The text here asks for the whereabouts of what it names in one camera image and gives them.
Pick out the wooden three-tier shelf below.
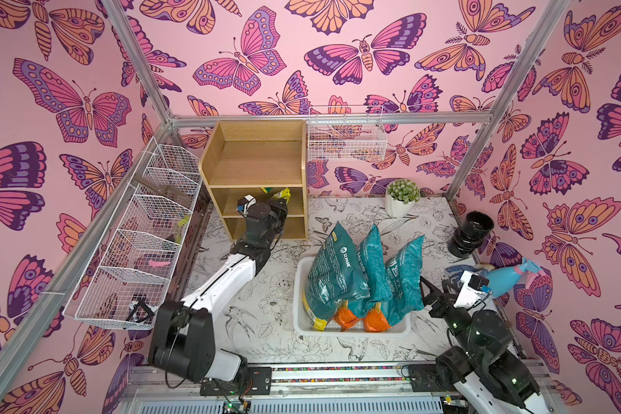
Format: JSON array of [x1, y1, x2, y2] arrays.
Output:
[[198, 119, 309, 241]]

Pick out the potted green succulent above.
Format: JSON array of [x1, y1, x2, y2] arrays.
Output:
[[385, 179, 421, 218]]

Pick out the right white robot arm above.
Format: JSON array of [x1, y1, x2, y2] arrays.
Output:
[[419, 277, 550, 413]]

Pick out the white wire basket rack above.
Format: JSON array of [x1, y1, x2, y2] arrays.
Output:
[[68, 144, 202, 331]]

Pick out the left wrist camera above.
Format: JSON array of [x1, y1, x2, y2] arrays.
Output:
[[236, 194, 257, 217]]

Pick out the blue gardening glove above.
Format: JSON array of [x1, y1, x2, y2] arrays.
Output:
[[444, 265, 489, 281]]

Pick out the small yellow packet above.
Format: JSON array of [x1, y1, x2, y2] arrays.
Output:
[[271, 187, 292, 204]]

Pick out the teal spray bottle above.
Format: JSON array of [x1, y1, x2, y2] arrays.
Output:
[[486, 258, 543, 298]]

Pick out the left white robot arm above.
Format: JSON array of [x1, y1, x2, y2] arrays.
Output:
[[148, 197, 288, 387]]

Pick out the white plastic basket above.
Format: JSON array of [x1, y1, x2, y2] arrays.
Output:
[[293, 256, 412, 340]]

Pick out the black item in rack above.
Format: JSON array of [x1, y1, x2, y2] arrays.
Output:
[[126, 298, 155, 324]]

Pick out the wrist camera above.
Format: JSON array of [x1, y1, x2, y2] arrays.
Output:
[[454, 271, 492, 310], [236, 194, 257, 217]]

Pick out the dark green soil bag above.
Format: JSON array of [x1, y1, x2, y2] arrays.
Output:
[[302, 224, 370, 331]]

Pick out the teal orange fertilizer bag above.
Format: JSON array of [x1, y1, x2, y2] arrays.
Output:
[[334, 225, 393, 332], [363, 236, 425, 332]]

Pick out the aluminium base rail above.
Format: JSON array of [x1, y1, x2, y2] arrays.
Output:
[[118, 361, 550, 414]]

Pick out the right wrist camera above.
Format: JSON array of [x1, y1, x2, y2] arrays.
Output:
[[454, 271, 492, 310]]

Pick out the stacked black plant pots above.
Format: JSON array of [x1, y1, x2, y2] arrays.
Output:
[[447, 211, 494, 259]]

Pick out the white wire wall basket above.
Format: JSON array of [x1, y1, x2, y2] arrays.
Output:
[[306, 105, 388, 162]]

